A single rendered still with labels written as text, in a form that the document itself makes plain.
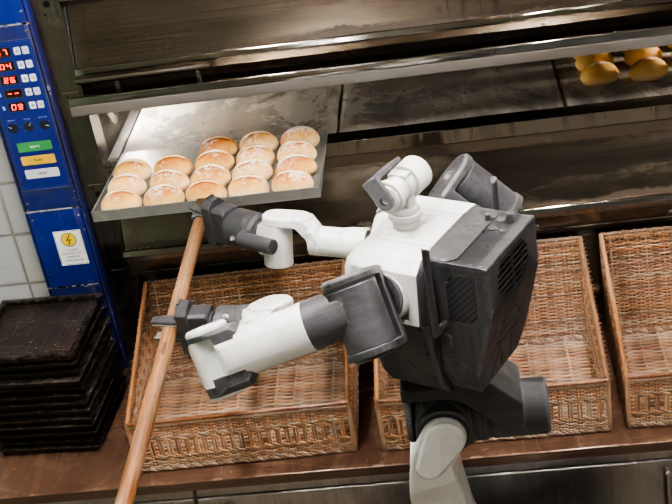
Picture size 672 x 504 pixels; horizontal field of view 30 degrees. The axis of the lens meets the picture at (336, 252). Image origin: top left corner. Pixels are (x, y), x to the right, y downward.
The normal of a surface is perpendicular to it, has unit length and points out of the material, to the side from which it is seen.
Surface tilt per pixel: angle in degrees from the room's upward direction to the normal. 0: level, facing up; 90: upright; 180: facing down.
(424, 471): 90
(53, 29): 90
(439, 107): 0
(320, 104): 0
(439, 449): 90
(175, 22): 70
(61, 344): 0
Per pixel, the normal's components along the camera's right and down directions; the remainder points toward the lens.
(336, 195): -0.09, 0.18
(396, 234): -0.15, -0.86
